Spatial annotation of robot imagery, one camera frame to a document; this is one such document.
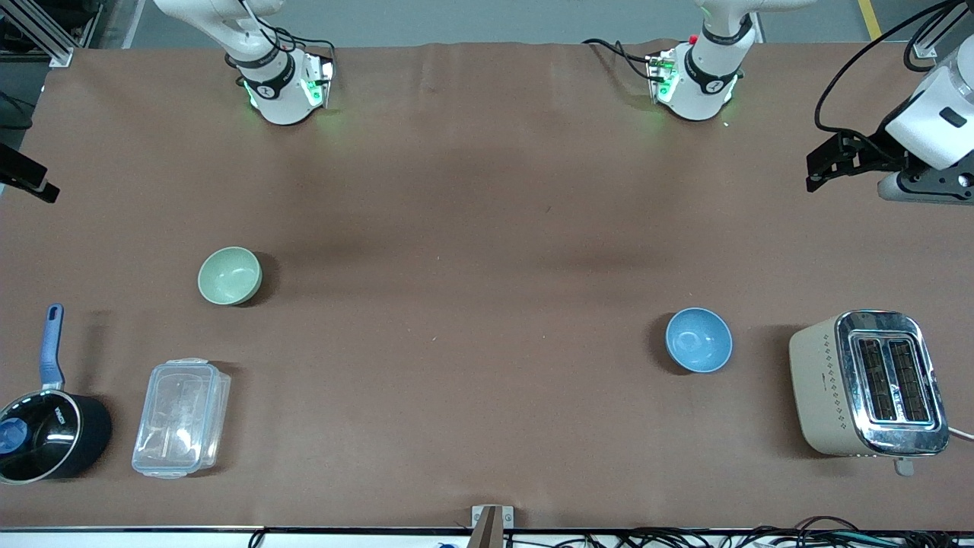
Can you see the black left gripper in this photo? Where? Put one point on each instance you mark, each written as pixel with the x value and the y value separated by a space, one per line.
pixel 876 154

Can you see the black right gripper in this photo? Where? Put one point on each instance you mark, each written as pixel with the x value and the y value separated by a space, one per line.
pixel 23 173

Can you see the green bowl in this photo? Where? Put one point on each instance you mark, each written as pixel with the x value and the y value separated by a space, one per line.
pixel 229 275

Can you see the blue bowl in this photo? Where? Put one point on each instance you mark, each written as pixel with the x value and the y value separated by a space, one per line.
pixel 698 340

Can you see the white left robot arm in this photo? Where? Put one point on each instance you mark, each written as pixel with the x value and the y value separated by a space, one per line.
pixel 704 85

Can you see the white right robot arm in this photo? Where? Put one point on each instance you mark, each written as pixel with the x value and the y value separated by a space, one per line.
pixel 283 97

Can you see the beige chrome toaster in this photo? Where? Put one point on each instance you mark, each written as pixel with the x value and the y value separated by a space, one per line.
pixel 867 384

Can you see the blue lid knob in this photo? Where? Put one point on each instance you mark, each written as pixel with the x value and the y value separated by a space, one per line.
pixel 11 438

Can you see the clear plastic food container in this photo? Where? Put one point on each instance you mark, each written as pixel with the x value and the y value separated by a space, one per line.
pixel 181 417

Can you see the brown tablecloth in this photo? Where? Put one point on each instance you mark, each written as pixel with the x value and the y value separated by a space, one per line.
pixel 487 304

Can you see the aluminium frame profile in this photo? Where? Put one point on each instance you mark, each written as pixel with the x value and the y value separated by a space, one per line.
pixel 936 34
pixel 46 30

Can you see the metal bracket with brown post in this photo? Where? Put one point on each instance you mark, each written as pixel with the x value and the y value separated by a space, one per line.
pixel 491 525

